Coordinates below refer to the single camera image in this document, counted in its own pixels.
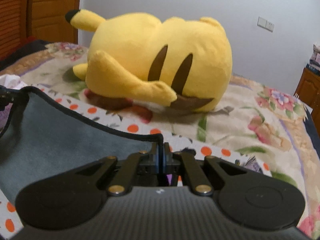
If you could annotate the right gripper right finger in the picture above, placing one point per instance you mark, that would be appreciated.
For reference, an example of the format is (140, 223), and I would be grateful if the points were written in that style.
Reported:
(171, 164)

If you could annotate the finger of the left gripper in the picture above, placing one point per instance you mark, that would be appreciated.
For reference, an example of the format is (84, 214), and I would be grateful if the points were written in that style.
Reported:
(12, 96)

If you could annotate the white wall switch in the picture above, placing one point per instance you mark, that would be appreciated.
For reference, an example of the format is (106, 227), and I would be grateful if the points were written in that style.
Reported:
(263, 23)

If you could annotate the wooden door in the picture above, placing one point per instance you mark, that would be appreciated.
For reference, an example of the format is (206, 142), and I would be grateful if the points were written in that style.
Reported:
(23, 21)

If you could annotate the floral bed blanket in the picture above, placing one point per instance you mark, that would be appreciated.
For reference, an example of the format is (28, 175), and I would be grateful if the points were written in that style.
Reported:
(253, 125)

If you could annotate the wooden sideboard cabinet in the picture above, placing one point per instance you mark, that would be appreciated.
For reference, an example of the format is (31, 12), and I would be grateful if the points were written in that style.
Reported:
(308, 91)

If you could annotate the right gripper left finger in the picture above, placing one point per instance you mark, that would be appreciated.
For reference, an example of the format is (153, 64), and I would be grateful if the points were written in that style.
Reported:
(148, 164)

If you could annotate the purple and grey towel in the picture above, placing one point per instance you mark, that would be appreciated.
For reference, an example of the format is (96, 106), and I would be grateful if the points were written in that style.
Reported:
(42, 139)

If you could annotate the stack of magazines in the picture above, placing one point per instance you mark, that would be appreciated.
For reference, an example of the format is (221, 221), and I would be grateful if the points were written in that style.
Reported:
(314, 62)

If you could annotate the yellow Pikachu plush toy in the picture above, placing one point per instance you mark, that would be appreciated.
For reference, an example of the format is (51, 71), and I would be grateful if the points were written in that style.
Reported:
(176, 63)

